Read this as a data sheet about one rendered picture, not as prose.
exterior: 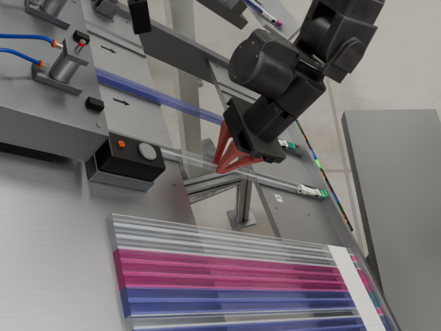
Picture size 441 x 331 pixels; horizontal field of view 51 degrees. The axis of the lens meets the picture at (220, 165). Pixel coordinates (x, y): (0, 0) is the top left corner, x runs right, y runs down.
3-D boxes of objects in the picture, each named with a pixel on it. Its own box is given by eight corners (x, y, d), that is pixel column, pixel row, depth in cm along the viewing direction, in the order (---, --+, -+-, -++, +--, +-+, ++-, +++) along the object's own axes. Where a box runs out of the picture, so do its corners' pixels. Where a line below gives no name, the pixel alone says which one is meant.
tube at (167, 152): (319, 194, 91) (323, 190, 90) (322, 199, 90) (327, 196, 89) (90, 130, 56) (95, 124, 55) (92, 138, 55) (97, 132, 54)
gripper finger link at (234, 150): (206, 182, 66) (247, 141, 61) (192, 144, 70) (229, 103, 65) (239, 187, 71) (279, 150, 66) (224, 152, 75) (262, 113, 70)
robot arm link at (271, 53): (371, 47, 55) (332, 21, 61) (308, 5, 48) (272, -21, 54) (312, 127, 59) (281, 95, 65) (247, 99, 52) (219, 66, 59)
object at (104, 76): (287, 146, 95) (293, 142, 94) (290, 152, 94) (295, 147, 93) (55, 58, 60) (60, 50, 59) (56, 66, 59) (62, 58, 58)
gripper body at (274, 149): (247, 159, 61) (284, 123, 57) (222, 104, 66) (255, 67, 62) (279, 166, 65) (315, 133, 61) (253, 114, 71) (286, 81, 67)
